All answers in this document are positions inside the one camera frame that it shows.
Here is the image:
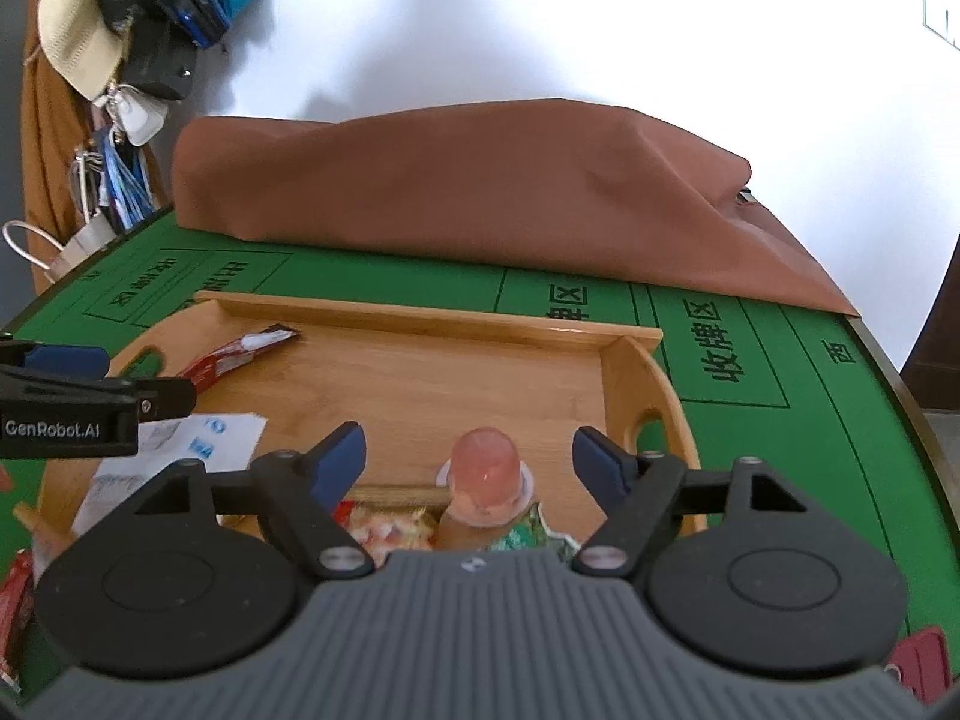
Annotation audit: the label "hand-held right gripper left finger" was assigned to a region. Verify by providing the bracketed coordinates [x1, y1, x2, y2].
[135, 422, 376, 580]

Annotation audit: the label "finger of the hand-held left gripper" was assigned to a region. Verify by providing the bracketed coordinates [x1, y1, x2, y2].
[0, 341, 108, 380]
[0, 362, 198, 422]

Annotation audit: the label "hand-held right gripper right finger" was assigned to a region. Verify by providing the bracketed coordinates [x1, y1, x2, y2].
[572, 426, 805, 580]

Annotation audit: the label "white bread packet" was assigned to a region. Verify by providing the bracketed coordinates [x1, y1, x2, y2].
[73, 412, 269, 537]

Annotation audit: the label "red nut snack packet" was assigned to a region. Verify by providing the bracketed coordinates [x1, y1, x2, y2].
[334, 499, 443, 567]

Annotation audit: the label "pink jelly cup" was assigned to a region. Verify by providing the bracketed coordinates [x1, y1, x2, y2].
[436, 426, 535, 527]

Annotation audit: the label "wooden tray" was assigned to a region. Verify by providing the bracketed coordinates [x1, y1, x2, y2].
[15, 290, 702, 541]

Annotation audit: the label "red wafer packet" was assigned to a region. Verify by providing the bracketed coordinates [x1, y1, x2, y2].
[178, 325, 302, 391]

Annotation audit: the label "green pea snack packet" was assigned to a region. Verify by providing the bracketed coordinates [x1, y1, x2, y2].
[491, 504, 582, 563]

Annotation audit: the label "white pouch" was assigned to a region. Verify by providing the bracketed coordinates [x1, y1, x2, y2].
[105, 86, 170, 147]

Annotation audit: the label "brown cloth cover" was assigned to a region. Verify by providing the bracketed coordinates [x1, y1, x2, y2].
[171, 99, 862, 316]

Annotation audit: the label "cream hat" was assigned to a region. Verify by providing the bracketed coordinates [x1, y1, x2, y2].
[37, 0, 128, 100]

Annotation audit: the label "brown wooden door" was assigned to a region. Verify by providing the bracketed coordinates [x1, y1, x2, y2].
[898, 236, 960, 412]

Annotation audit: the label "blue black pouch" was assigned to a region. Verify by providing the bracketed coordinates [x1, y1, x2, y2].
[161, 0, 233, 50]

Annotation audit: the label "dark red phone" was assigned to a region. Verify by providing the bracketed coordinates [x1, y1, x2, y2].
[883, 626, 952, 700]

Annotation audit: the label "white cable bundle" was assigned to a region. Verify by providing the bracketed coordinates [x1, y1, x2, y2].
[71, 152, 106, 226]

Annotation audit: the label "blue lanyards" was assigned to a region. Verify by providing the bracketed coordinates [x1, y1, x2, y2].
[97, 127, 155, 233]

